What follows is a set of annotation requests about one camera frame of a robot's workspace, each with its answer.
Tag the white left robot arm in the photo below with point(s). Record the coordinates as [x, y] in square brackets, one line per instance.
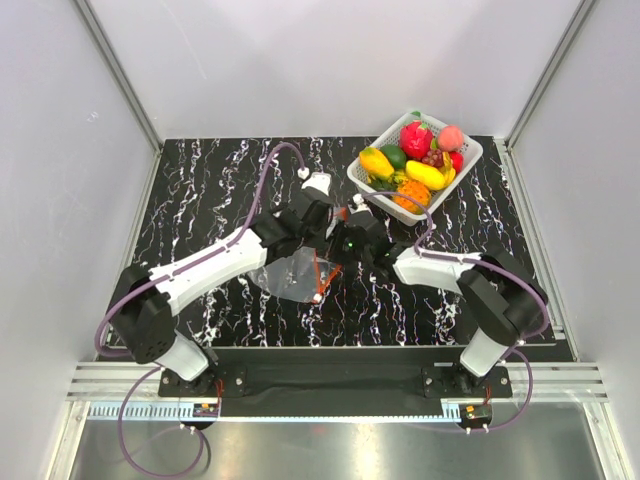
[147, 301]

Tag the red dragon fruit toy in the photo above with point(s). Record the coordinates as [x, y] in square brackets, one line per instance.
[415, 139]

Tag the red strawberry toy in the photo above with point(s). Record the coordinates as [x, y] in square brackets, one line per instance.
[457, 161]

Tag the clear zip top bag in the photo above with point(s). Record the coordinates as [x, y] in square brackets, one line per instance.
[304, 273]

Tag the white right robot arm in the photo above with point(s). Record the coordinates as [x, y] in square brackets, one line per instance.
[508, 304]

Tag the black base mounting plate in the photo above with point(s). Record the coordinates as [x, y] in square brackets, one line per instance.
[338, 383]

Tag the purple grape bunch toy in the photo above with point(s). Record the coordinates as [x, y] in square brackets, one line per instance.
[434, 158]

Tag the aluminium frame rail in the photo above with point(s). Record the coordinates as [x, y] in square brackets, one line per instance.
[578, 382]

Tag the yellow banana toy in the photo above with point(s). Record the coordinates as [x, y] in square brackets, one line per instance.
[447, 170]

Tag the pink peach toy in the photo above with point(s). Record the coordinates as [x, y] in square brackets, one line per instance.
[450, 138]

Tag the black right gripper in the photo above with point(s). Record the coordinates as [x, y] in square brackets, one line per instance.
[334, 239]

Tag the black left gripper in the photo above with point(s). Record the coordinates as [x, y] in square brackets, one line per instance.
[321, 238]

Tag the orange pineapple toy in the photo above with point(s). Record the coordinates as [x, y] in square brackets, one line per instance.
[412, 196]

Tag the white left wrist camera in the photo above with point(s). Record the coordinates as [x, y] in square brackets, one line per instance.
[317, 186]

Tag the white slotted cable duct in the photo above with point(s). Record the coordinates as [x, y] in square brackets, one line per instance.
[160, 411]

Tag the yellow orange papaya toy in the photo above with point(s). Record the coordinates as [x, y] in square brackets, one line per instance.
[375, 163]

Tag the green avocado toy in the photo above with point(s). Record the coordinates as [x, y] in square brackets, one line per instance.
[395, 155]

